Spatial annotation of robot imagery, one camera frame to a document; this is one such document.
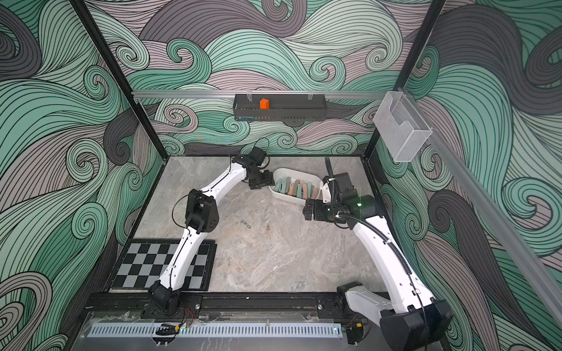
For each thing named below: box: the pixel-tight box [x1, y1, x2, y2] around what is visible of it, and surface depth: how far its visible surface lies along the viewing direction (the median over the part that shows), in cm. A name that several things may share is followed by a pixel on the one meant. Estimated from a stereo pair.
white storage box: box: [268, 167, 323, 206], surface depth 107 cm
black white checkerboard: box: [107, 238, 218, 292], surface depth 81 cm
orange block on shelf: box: [259, 97, 271, 110], surface depth 92 cm
